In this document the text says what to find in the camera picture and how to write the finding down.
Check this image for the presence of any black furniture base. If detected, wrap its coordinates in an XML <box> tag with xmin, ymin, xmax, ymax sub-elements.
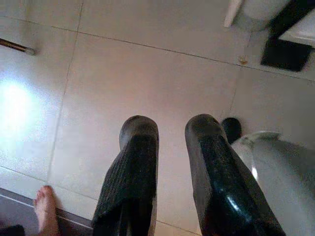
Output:
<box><xmin>260</xmin><ymin>0</ymin><xmax>314</xmax><ymax>73</ymax></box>

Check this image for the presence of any bare human foot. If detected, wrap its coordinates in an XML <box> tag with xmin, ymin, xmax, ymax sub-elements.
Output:
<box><xmin>33</xmin><ymin>185</ymin><xmax>61</xmax><ymax>236</ymax></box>

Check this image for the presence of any dark metal furniture leg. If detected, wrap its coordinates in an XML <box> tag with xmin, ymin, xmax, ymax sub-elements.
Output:
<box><xmin>0</xmin><ymin>38</ymin><xmax>36</xmax><ymax>56</ymax></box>

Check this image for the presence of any black robot foot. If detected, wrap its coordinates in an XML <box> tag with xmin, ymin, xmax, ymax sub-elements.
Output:
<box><xmin>221</xmin><ymin>117</ymin><xmax>243</xmax><ymax>145</ymax></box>

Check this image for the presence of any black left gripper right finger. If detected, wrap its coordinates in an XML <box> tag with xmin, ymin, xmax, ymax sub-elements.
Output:
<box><xmin>184</xmin><ymin>113</ymin><xmax>286</xmax><ymax>236</ymax></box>

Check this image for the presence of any white rounded appliance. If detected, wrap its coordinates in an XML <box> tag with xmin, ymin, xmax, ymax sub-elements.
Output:
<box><xmin>223</xmin><ymin>0</ymin><xmax>279</xmax><ymax>31</ymax></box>

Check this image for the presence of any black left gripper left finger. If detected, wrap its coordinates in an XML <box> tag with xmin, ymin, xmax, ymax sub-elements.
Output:
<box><xmin>92</xmin><ymin>115</ymin><xmax>160</xmax><ymax>236</ymax></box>

